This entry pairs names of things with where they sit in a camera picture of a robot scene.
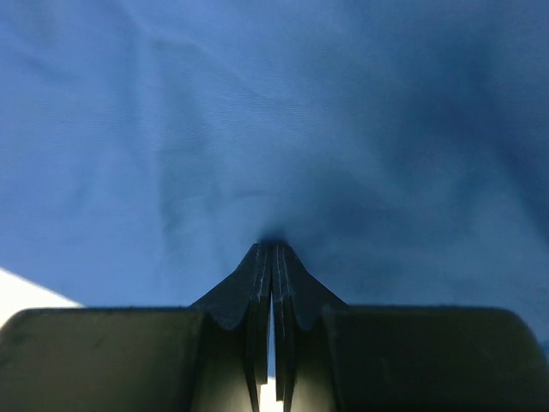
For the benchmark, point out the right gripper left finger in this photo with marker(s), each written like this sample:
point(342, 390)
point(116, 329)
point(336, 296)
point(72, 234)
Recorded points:
point(210, 356)

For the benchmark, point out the blue surgical wrap cloth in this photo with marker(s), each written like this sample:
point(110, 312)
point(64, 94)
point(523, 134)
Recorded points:
point(400, 147)

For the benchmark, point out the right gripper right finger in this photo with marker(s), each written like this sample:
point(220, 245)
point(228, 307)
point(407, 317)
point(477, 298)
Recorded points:
point(331, 356)

